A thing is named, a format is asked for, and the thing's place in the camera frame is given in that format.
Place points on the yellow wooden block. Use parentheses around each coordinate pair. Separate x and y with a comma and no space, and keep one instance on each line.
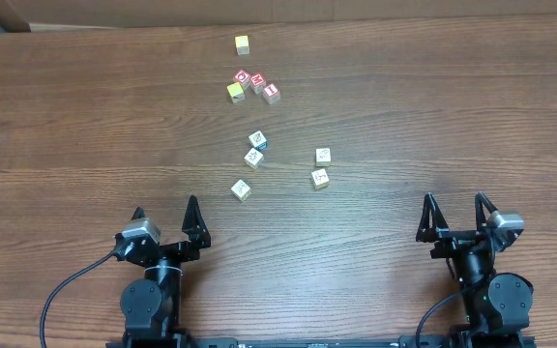
(236,92)

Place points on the wooden block blue side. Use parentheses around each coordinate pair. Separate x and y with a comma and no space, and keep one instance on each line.
(258,141)

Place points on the red block letter M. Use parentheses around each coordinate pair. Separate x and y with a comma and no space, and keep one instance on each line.
(257,82)

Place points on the red block letter C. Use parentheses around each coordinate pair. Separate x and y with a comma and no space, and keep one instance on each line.
(243,78)

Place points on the red block letter I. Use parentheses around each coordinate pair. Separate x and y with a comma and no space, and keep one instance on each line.
(271,93)

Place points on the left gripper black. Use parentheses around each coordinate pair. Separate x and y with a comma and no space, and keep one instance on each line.
(170,249)

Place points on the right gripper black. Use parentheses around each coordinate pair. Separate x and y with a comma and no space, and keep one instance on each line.
(459,240)

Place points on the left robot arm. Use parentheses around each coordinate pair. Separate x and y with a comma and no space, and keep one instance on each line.
(152,304)

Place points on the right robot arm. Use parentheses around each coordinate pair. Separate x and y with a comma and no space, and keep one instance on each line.
(496,304)

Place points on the yellow block far top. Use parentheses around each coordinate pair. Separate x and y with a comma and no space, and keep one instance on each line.
(242,45)

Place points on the wooden block star drawing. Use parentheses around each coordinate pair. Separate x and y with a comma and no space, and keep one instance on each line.
(253,158)

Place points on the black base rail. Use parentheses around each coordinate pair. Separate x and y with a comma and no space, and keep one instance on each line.
(404,341)

